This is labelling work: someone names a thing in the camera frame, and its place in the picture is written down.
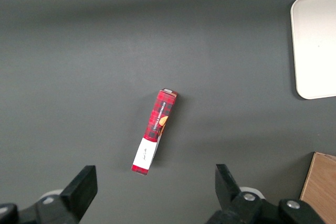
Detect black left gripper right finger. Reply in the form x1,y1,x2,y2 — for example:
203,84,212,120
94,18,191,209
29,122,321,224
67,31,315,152
207,164,326,224

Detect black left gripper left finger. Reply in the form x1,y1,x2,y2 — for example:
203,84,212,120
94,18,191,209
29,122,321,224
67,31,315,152
0,165,98,224

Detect beige plastic tray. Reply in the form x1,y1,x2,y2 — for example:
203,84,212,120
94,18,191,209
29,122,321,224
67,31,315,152
290,0,336,100

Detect wooden two-drawer cabinet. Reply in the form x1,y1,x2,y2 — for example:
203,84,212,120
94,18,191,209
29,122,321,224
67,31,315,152
299,152,336,224

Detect red tartan shortbread box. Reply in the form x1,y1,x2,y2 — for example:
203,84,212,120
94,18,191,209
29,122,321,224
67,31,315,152
131,87,179,177

